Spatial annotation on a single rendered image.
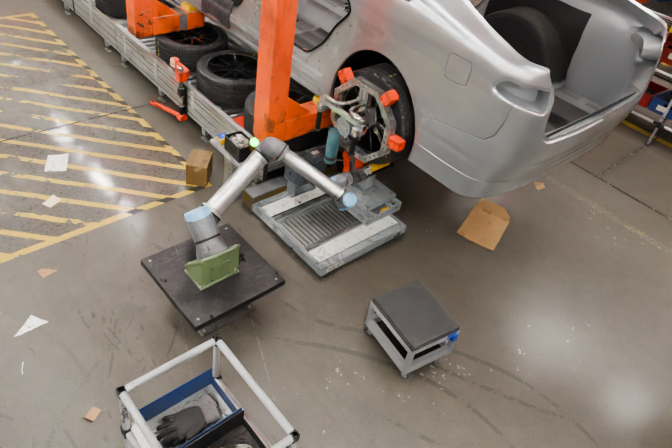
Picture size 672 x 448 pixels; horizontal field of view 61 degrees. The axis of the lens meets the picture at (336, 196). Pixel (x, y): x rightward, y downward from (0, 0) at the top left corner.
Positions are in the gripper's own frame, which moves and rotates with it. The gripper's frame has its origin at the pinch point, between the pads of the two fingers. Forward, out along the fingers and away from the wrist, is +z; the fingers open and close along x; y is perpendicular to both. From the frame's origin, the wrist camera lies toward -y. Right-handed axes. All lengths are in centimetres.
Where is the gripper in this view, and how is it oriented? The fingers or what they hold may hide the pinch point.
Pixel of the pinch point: (369, 165)
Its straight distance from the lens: 383.3
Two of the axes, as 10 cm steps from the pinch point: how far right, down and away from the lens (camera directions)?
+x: 5.6, -1.7, -8.1
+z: 7.4, -3.2, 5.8
